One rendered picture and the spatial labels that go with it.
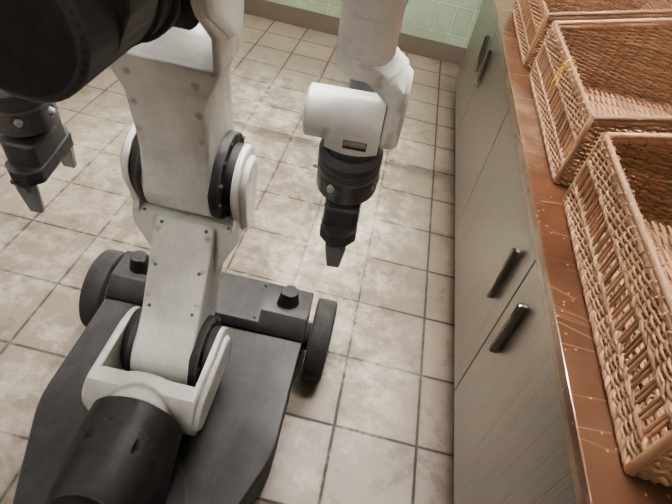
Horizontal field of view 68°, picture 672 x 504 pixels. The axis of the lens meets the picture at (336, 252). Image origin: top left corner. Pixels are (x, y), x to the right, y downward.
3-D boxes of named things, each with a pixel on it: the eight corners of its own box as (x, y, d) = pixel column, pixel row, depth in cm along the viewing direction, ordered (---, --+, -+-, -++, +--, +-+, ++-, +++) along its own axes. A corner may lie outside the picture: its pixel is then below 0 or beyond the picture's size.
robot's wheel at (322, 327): (316, 397, 123) (329, 350, 109) (296, 393, 123) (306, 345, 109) (329, 333, 138) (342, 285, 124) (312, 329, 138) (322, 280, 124)
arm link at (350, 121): (377, 192, 67) (392, 126, 58) (299, 177, 68) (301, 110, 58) (386, 135, 74) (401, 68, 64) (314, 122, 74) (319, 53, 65)
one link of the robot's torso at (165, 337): (208, 413, 91) (245, 156, 72) (101, 388, 91) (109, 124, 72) (232, 362, 105) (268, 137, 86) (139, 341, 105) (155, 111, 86)
